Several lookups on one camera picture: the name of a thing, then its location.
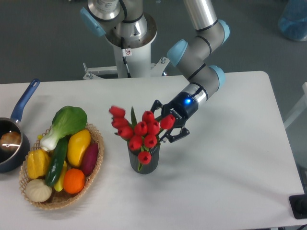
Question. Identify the orange fruit toy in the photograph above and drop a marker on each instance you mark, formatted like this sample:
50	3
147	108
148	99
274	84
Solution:
74	181

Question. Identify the blue handled saucepan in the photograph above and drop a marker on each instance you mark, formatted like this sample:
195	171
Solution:
10	160

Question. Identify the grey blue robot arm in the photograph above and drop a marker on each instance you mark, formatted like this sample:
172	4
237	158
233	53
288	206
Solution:
187	57

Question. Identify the brown bread toy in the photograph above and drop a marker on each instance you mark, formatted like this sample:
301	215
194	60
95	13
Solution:
10	141

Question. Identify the white steamed bun toy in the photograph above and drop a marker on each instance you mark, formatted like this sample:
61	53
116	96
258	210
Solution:
37	191

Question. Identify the purple sweet potato toy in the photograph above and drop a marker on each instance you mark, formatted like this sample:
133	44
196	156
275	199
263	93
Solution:
90	159

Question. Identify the yellow mango toy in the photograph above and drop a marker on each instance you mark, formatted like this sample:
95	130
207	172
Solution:
77	146

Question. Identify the dark grey ribbed vase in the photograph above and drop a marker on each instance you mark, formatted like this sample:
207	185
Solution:
144	162

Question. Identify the white furniture frame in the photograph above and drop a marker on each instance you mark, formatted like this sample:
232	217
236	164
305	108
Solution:
297	109

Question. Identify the green cucumber toy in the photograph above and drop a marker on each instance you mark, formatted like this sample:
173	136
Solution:
56	162

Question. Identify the yellow banana toy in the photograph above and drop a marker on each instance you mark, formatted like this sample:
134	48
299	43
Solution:
58	186

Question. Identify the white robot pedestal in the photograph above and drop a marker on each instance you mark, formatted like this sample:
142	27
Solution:
131	44

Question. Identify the red tulip bouquet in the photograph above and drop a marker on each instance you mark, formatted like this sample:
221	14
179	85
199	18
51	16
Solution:
142	135

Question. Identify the green bok choy toy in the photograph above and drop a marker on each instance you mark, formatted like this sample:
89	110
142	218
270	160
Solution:
67	121

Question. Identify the yellow bell pepper toy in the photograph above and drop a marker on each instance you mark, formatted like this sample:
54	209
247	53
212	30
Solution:
37	163

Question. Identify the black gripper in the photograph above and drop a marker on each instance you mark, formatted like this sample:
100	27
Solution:
182	107

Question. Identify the black device at edge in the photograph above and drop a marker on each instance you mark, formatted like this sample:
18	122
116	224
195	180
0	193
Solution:
299	206

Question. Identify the blue translucent container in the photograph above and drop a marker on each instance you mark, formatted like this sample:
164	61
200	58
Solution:
293	21

